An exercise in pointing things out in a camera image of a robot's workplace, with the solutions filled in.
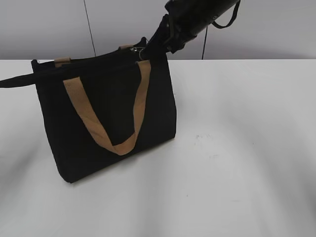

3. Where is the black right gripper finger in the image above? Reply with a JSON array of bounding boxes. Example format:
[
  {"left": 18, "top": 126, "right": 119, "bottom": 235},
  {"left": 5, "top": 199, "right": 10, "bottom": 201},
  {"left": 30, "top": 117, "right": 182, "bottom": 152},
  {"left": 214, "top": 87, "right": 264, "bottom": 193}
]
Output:
[{"left": 0, "top": 74, "right": 37, "bottom": 88}]

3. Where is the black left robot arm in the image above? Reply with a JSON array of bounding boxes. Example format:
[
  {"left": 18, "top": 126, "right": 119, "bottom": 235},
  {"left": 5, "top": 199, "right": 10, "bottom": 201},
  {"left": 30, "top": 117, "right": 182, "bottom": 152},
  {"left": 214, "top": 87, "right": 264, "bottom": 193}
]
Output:
[{"left": 139, "top": 0, "right": 240, "bottom": 60}]

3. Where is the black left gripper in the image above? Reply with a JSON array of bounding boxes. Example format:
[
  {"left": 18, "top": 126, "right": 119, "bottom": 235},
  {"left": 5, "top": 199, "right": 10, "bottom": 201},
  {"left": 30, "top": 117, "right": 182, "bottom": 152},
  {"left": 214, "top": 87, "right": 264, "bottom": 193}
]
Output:
[{"left": 138, "top": 14, "right": 197, "bottom": 60}]

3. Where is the black bag with tan handles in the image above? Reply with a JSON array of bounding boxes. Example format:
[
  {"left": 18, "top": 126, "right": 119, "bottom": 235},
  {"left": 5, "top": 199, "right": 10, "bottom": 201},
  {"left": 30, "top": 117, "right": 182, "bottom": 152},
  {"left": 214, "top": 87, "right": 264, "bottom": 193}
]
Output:
[{"left": 31, "top": 36, "right": 177, "bottom": 184}]

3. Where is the metal zipper pull with ring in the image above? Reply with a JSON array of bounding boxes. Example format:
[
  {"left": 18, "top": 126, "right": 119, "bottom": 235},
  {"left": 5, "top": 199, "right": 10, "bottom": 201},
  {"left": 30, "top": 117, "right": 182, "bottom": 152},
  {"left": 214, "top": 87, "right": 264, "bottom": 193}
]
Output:
[{"left": 130, "top": 46, "right": 144, "bottom": 52}]

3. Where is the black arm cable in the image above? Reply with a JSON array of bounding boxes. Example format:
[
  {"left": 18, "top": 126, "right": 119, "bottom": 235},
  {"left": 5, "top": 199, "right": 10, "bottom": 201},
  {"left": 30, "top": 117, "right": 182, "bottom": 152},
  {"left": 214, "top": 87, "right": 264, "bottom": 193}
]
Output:
[{"left": 212, "top": 0, "right": 241, "bottom": 28}]

